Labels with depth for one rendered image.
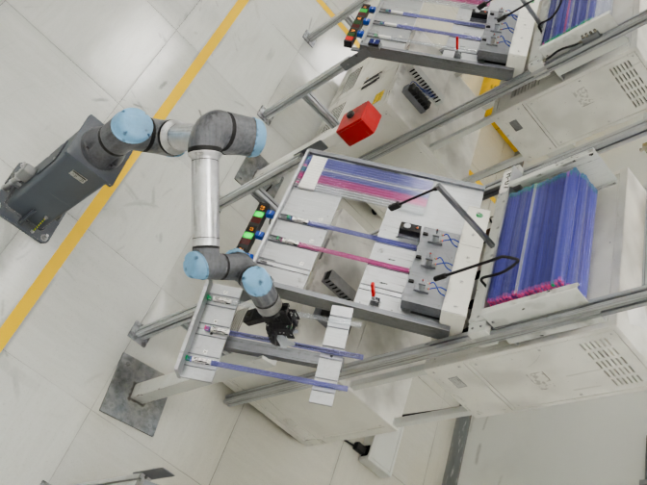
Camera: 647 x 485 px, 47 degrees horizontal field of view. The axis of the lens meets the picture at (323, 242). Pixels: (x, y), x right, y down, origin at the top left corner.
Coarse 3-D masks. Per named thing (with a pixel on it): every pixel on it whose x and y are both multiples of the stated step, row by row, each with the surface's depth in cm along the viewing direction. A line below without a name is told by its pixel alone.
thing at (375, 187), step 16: (320, 160) 295; (304, 176) 289; (320, 176) 289; (336, 176) 289; (352, 176) 289; (368, 176) 289; (384, 176) 289; (400, 176) 289; (336, 192) 283; (352, 192) 283; (368, 192) 283; (384, 192) 283; (400, 192) 283; (416, 192) 283; (400, 208) 278; (416, 208) 278
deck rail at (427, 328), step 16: (288, 288) 253; (304, 304) 256; (320, 304) 253; (336, 304) 250; (352, 304) 249; (368, 320) 252; (384, 320) 249; (400, 320) 246; (416, 320) 244; (432, 336) 247; (448, 336) 244
